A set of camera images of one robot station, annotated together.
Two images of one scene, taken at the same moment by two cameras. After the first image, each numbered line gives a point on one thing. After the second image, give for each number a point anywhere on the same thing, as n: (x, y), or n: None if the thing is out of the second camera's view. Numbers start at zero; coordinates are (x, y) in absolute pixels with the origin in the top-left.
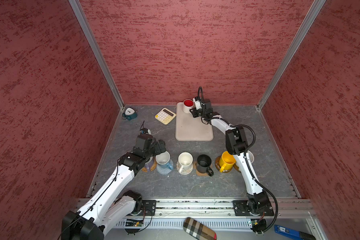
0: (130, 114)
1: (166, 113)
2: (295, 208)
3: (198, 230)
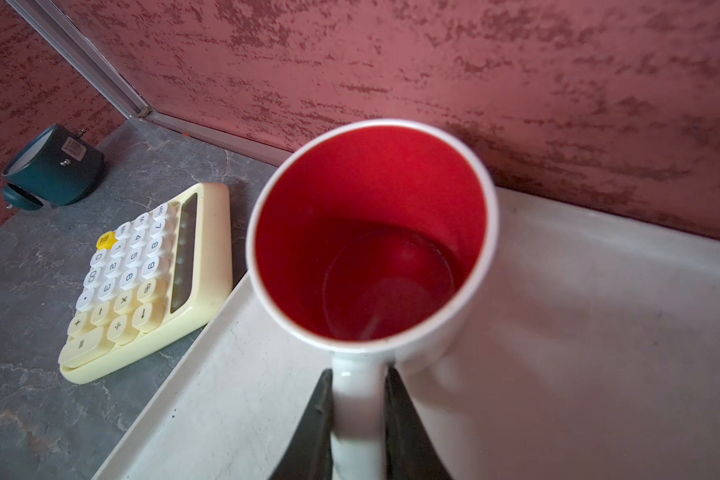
0: (54, 166)
1: (161, 266)
2: None
3: None
